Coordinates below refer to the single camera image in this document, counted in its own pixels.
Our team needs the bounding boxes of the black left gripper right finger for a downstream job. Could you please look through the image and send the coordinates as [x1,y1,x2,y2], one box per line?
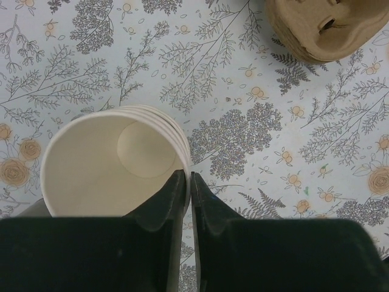
[190,173,388,291]

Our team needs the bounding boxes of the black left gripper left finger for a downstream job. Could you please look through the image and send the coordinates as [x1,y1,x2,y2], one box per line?
[1,170,186,291]

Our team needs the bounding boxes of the green paper coffee cup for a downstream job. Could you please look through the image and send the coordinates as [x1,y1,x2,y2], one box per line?
[40,108,186,217]

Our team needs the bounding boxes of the stack of paper cups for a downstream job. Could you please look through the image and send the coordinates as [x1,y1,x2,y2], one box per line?
[116,105,190,196]

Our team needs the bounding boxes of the floral patterned table mat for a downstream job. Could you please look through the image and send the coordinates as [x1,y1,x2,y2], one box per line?
[1,1,388,291]

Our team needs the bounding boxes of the brown pulp cup carrier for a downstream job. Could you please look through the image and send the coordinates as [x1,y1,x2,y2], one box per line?
[265,0,388,64]

